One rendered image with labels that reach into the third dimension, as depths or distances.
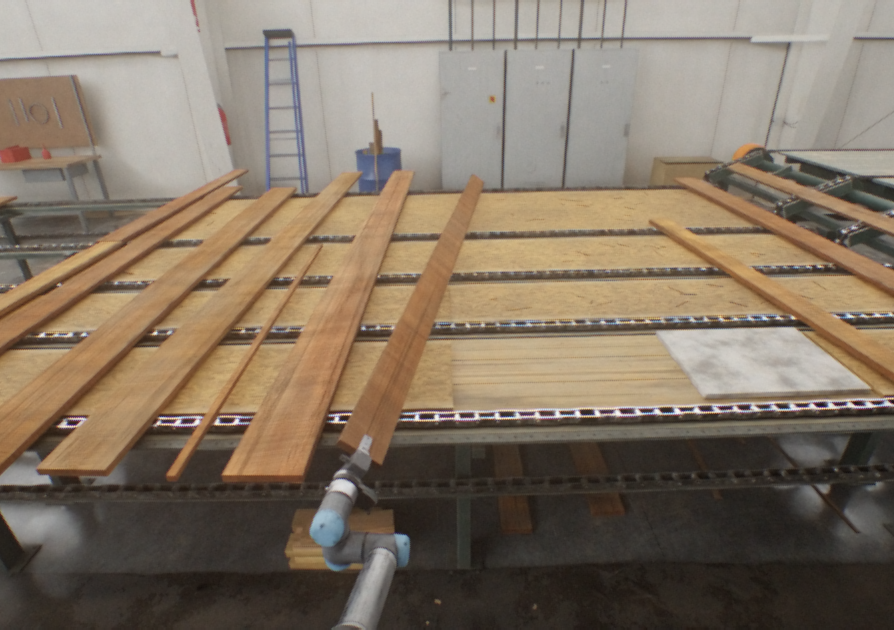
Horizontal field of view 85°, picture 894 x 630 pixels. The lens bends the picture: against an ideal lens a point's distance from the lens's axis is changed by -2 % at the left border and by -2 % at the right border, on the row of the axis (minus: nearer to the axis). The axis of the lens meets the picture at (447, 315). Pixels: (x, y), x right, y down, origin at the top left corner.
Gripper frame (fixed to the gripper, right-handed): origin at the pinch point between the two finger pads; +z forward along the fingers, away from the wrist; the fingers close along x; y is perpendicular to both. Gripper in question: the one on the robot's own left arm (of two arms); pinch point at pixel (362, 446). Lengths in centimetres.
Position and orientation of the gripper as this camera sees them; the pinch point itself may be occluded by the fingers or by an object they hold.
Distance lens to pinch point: 151.4
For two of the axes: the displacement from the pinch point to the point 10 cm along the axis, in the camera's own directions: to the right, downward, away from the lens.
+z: 1.5, -4.5, 8.8
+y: -8.1, -5.6, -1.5
